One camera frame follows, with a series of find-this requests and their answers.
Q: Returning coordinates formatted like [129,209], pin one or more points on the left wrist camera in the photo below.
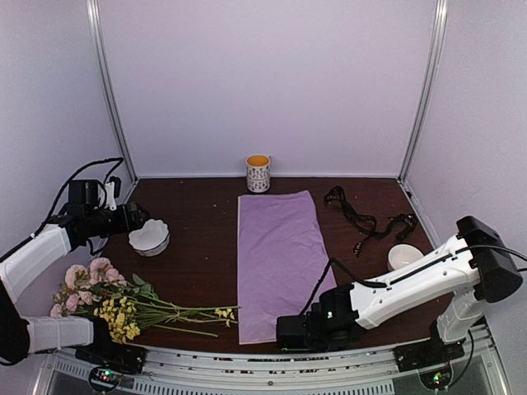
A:
[111,192]

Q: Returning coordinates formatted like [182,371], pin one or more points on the white scalloped bowl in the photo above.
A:
[151,240]

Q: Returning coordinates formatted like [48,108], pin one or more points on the left aluminium frame post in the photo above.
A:
[94,21]

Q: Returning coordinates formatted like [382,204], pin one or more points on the white round bowl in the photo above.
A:
[402,255]

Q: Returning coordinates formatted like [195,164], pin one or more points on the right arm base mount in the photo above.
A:
[432,362]

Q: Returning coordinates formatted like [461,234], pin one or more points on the floral ceramic mug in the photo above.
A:
[258,178]

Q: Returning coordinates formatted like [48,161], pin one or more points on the black printed ribbon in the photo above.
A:
[367,224]

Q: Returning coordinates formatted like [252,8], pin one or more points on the front aluminium rail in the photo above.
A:
[373,370]

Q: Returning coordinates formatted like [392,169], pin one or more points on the aluminium frame post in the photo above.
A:
[438,30]
[94,21]

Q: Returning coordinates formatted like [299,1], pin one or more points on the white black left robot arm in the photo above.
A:
[90,211]

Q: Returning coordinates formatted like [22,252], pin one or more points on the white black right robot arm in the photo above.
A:
[474,265]

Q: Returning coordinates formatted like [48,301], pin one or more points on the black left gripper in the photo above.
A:
[124,225]

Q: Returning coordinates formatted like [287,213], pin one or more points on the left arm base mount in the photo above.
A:
[111,365]

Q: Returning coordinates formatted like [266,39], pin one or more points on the right aluminium frame post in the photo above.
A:
[438,30]

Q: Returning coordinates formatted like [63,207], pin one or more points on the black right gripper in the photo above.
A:
[314,308]

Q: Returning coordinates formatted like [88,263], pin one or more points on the fake flower bunch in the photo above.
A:
[129,307]

